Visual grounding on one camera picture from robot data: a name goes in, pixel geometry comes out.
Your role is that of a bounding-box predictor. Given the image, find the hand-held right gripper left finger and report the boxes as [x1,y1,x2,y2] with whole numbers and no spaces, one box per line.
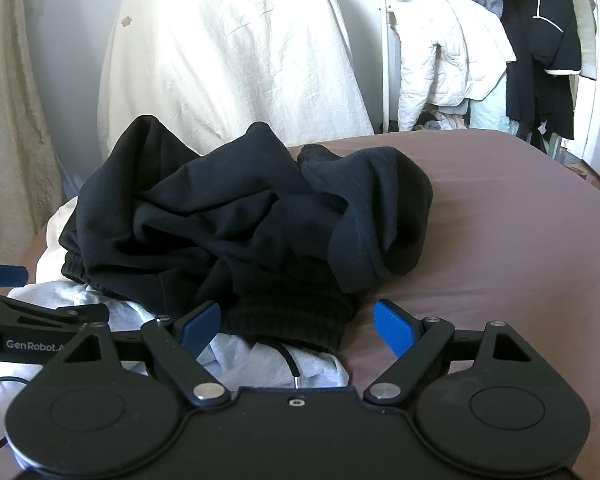
[55,301,229,407]

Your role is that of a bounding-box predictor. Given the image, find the pile of mixed clothes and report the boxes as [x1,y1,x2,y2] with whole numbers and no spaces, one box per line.
[409,104,473,134]

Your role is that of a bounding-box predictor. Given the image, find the black jacket with white piping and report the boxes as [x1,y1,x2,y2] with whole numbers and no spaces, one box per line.
[500,0,583,142]

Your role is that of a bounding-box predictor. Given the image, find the black sweatshirt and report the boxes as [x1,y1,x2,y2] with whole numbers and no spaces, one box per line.
[60,115,434,333]

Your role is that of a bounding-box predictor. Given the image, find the cream hanging garment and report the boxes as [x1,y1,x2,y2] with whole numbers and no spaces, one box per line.
[555,0,600,77]

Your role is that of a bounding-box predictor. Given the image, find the white clothes rack pole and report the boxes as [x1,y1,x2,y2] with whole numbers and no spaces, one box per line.
[379,0,397,133]

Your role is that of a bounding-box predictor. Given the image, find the pale mint quilted cloth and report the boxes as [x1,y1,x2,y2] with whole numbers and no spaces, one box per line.
[469,77,510,134]

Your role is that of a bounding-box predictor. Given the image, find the white puffer jacket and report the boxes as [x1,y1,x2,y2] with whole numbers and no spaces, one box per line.
[390,0,517,133]

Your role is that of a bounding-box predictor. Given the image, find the cream cloth cover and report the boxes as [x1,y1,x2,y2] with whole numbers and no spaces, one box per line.
[97,0,376,161]

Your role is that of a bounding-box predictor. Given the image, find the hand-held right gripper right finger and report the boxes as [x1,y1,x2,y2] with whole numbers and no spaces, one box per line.
[364,299,538,405]

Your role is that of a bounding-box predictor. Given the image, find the thin black cable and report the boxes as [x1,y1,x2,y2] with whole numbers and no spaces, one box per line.
[0,376,31,458]

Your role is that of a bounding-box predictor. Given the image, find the pale grey t-shirt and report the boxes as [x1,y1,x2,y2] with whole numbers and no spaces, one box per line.
[7,280,353,391]

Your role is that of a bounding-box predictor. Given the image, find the beige curtain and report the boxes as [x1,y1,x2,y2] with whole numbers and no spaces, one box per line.
[0,0,67,261]

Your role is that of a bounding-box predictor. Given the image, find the black sweatpants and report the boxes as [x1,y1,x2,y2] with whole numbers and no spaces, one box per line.
[220,267,358,390]

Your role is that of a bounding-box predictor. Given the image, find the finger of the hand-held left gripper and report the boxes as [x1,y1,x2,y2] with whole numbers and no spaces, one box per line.
[0,261,29,289]
[0,294,111,330]

